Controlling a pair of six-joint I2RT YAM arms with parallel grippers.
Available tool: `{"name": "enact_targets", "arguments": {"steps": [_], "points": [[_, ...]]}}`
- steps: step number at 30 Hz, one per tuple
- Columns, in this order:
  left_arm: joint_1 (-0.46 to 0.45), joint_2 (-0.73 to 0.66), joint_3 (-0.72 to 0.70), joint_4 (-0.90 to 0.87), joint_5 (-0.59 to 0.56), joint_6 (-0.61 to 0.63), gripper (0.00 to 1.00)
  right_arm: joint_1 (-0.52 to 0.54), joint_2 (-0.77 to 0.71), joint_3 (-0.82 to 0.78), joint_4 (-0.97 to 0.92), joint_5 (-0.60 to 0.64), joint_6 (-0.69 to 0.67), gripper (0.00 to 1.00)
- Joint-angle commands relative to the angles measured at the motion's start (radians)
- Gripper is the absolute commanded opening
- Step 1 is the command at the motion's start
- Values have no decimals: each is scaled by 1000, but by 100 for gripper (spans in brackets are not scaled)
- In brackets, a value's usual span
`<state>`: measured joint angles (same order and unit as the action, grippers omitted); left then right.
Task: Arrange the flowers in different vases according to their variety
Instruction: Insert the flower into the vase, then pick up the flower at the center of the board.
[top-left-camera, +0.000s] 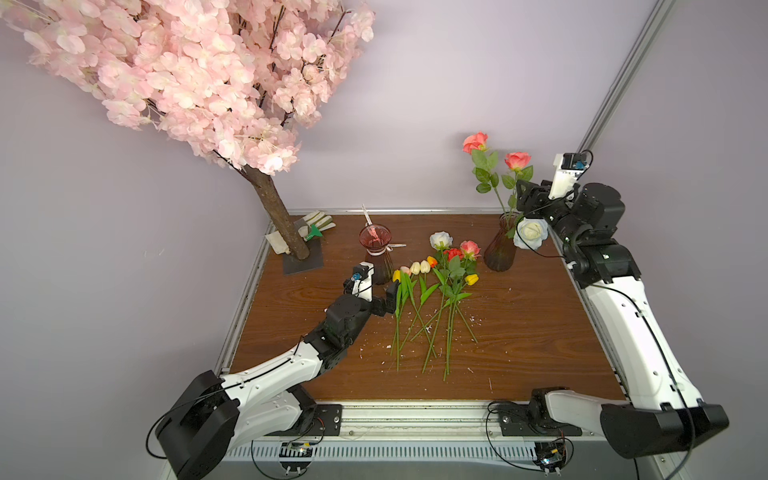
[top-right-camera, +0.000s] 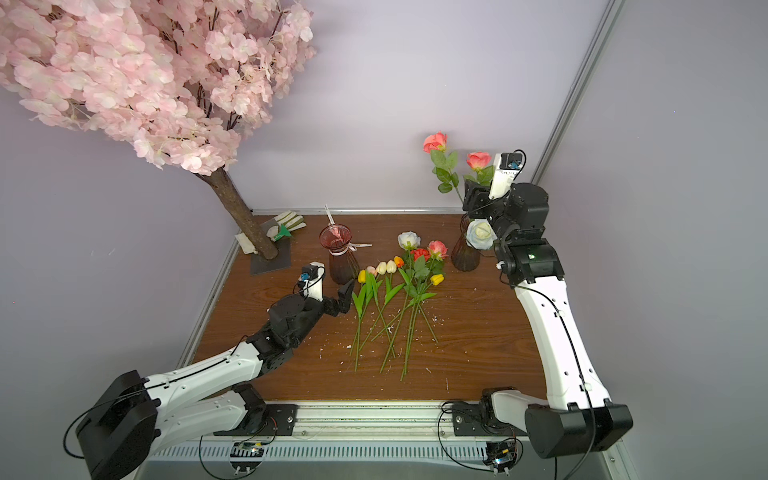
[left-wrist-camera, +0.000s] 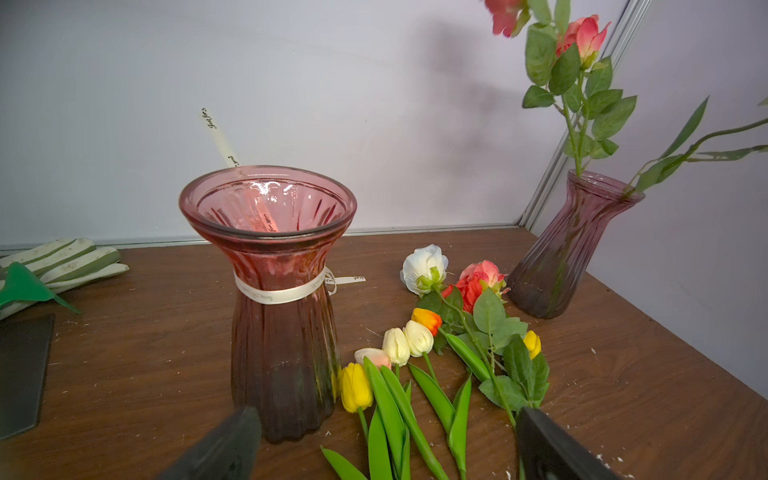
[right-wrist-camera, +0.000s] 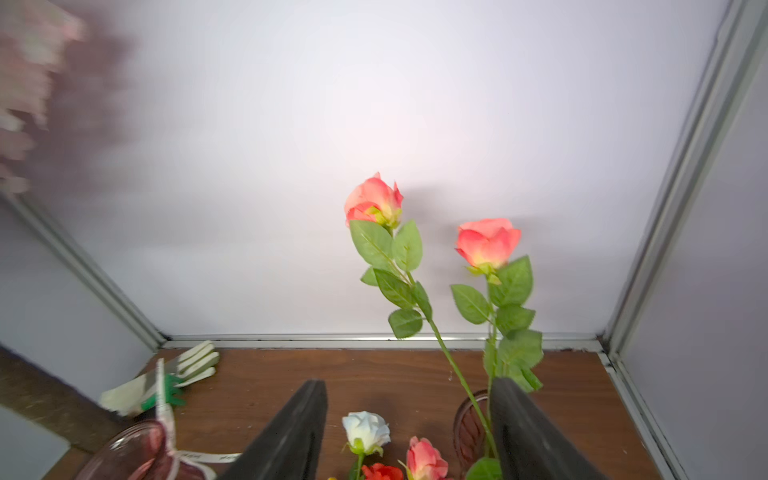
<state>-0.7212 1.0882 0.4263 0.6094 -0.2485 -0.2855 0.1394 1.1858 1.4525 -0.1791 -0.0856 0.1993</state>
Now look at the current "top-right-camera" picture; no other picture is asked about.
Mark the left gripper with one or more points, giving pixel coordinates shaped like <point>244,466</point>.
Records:
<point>341,306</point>

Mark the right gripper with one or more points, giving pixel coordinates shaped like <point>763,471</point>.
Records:
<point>477,199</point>

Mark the white rose large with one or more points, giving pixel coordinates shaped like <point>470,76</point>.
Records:
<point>480,234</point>

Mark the pink rose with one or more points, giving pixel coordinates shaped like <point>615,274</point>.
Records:
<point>444,163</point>
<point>437,250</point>
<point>481,165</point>

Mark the cream tulip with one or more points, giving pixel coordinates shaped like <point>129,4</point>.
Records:
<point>371,313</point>
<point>381,296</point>

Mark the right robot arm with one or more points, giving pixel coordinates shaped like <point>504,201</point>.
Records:
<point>577,415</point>

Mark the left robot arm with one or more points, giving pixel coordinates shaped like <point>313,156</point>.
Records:
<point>138,416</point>

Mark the left red glass vase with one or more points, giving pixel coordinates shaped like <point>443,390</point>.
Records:
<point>336,238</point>

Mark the right purple glass vase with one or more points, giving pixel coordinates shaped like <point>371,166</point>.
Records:
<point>464,256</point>

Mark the orange tulip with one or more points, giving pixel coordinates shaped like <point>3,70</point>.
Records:
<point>424,265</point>

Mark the white rose small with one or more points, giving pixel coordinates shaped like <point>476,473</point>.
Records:
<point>409,242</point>

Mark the red rose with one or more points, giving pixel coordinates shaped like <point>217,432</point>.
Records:
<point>396,352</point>

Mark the left circuit board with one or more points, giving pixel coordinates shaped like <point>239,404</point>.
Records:
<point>245,457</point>

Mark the circuit board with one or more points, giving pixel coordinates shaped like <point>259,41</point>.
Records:
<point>502,456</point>
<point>245,457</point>

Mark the right circuit board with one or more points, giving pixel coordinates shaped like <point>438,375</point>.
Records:
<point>502,456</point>

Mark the aluminium corner profile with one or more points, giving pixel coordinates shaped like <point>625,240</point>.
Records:
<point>579,85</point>

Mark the pink blossom artificial tree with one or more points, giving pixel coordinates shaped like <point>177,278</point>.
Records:
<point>182,82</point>

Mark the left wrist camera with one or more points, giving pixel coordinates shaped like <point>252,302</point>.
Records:
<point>310,281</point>

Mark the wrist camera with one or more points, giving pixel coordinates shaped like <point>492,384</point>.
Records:
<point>507,166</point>
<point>310,281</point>

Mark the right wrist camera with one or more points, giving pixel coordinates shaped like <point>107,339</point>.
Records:
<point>507,166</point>

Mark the aluminium mounting rail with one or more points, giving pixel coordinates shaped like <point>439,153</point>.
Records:
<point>356,432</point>

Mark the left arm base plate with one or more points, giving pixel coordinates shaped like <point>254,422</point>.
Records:
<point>274,420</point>

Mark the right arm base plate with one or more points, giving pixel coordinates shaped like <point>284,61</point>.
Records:
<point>467,420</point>

